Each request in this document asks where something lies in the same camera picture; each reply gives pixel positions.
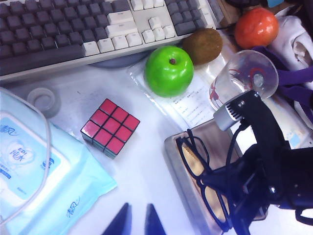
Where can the clear glass with red print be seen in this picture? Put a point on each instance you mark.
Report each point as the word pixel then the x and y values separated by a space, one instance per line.
pixel 234 73

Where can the white cloth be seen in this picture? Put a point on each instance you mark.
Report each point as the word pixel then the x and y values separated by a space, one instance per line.
pixel 288 36

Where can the clear tape roll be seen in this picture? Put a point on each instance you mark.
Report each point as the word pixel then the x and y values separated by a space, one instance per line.
pixel 52 107

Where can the brown kiwi fruit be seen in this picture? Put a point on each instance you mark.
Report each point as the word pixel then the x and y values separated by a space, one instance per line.
pixel 205 46

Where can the light blue wet wipes pack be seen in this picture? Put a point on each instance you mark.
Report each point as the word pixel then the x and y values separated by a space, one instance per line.
pixel 73 171

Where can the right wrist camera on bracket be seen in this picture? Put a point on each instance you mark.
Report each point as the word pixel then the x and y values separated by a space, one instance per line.
pixel 226 117

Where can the green apple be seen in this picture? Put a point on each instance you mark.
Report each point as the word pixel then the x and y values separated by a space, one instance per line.
pixel 166 76

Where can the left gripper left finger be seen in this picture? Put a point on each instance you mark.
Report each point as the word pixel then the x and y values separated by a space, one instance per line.
pixel 119 222

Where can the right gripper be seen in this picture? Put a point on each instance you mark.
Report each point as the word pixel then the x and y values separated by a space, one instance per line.
pixel 288 181

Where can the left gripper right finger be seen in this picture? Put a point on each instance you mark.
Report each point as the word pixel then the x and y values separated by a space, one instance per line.
pixel 152 222

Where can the grey and white keyboard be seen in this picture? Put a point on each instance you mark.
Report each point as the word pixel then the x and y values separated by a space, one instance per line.
pixel 73 31

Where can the red tomato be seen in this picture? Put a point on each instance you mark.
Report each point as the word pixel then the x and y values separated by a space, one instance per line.
pixel 256 27

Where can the rubiks cube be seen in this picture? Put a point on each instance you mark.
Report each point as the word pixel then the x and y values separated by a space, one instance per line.
pixel 110 127

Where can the black frame glasses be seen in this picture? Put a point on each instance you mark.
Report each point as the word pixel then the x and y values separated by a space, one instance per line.
pixel 206 156

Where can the grey glasses case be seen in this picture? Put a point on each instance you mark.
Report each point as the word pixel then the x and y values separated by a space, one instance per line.
pixel 176 159

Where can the purple fabric bag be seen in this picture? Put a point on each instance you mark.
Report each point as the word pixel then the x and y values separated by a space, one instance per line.
pixel 300 76

